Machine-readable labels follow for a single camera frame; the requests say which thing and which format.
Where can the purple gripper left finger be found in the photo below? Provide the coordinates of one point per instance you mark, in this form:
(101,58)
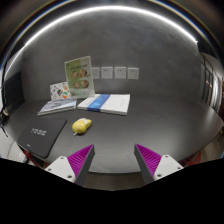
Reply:
(75,167)

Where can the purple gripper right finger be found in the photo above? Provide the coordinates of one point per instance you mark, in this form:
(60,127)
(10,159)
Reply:
(154,166)

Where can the yellow computer mouse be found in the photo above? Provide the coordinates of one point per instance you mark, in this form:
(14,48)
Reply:
(81,125)

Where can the grey magazine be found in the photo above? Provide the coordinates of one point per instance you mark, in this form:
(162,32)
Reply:
(57,106)

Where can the white book blue stripe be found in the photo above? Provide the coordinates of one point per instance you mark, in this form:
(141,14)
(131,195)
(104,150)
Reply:
(107,103)

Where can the small sticker card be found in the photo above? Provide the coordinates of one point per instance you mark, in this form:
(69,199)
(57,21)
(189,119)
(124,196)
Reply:
(59,91)

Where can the green standing flyer sign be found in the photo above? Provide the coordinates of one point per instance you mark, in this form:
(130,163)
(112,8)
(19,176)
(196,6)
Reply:
(79,77)

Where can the black monitor at left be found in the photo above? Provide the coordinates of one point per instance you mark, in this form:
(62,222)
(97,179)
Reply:
(13,94)

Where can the white wall socket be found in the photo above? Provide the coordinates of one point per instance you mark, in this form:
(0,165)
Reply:
(96,72)
(120,72)
(133,73)
(106,72)

